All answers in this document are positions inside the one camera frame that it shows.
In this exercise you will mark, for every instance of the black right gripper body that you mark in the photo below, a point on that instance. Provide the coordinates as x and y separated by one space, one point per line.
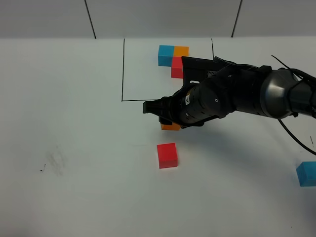
210 99

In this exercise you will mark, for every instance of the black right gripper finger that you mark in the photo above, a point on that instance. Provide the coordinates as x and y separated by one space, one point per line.
164 121
163 107

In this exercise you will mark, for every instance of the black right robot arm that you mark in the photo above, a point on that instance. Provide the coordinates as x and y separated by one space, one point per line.
261 91

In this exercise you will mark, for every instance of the red template cube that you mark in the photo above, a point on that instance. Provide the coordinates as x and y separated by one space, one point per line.
177 68

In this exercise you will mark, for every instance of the blue template cube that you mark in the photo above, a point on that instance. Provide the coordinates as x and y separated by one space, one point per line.
165 55

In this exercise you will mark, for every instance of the orange template cube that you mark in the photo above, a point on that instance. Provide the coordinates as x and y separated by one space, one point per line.
180 51

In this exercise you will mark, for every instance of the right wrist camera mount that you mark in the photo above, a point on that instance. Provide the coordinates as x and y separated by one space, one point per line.
197 69

